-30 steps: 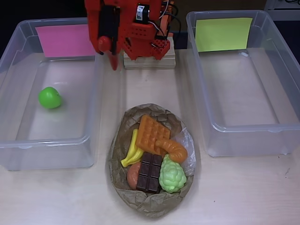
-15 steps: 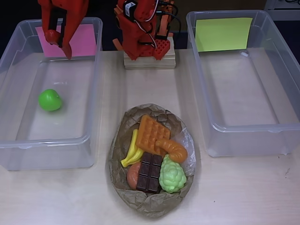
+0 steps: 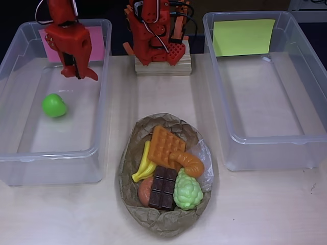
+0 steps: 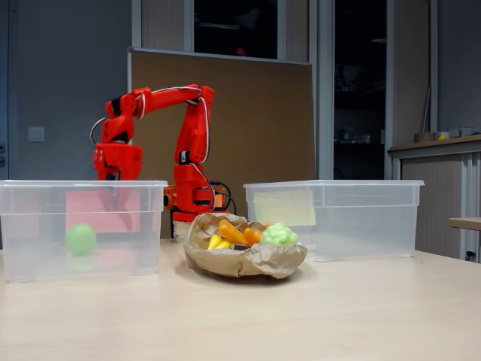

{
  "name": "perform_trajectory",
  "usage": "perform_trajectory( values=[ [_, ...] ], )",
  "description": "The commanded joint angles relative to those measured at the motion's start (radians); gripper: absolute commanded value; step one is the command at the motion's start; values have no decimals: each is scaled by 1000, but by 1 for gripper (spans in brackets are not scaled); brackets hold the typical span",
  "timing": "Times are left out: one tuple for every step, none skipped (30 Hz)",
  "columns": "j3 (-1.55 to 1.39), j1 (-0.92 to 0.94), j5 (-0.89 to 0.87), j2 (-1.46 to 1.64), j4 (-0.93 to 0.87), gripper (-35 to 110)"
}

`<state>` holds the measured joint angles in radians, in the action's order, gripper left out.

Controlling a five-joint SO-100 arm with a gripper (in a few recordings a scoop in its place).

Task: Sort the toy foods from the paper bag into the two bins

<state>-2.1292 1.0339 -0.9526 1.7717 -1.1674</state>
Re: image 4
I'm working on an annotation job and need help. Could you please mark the grey cabinet with wooden top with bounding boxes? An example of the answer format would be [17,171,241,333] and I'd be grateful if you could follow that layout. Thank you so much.
[388,134,481,260]

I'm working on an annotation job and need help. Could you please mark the brown cork pin board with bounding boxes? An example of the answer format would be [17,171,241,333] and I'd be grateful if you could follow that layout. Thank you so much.
[127,47,316,240]

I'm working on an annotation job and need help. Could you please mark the thin servo cable loop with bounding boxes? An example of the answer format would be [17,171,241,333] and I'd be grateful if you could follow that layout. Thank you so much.
[89,116,110,146]

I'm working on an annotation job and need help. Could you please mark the light green toy grapes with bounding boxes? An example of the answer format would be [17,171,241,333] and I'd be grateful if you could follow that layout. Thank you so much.
[259,222,300,245]

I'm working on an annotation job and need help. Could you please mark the black base cable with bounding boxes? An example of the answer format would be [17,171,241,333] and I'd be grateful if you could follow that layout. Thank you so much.
[208,180,238,215]

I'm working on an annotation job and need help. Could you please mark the clear plastic bin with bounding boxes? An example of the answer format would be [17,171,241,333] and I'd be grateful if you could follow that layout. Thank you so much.
[0,179,169,284]
[243,179,425,263]

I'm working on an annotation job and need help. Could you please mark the crumpled brown paper bag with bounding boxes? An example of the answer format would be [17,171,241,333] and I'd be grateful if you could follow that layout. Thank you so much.
[183,211,308,280]

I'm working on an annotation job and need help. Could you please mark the yellow-green paper label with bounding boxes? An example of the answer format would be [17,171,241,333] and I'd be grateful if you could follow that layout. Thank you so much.
[252,190,316,227]

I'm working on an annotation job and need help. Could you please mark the wooden base block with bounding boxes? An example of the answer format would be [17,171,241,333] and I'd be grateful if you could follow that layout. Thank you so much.
[172,220,192,240]

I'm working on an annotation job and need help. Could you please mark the yellow toy banana bunch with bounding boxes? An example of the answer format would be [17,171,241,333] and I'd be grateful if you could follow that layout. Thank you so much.
[207,233,234,250]

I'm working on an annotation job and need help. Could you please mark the orange toy waffle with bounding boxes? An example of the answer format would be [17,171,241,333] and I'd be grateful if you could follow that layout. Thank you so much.
[217,219,249,245]

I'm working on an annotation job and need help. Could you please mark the pink paper label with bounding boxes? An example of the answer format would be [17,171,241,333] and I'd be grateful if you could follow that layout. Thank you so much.
[65,190,142,235]

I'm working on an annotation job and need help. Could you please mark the wooden side table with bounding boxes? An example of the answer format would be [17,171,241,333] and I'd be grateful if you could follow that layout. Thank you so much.
[447,217,481,231]

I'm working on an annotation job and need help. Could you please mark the green toy apple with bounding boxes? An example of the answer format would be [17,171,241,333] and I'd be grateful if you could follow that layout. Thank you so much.
[64,223,97,256]

